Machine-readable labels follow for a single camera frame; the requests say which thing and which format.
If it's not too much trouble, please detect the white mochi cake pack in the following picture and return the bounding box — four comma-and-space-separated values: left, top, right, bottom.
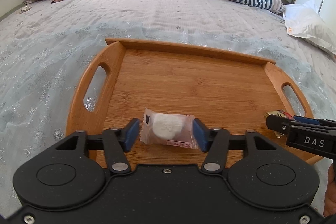
139, 108, 199, 149

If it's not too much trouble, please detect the person's right hand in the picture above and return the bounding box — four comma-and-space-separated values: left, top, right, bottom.
323, 164, 336, 217

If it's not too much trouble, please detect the small trinket on bed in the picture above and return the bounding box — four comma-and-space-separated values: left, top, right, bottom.
17, 5, 31, 14

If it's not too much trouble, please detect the wooden serving tray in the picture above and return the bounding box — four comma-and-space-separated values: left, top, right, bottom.
65, 37, 326, 171

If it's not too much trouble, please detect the white pillow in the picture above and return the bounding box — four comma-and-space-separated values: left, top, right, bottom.
283, 0, 335, 57

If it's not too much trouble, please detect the gold red candy bag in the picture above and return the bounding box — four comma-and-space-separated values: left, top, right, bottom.
264, 110, 294, 138

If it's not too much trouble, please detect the grey bedspread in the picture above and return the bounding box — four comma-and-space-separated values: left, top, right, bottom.
1, 0, 335, 217

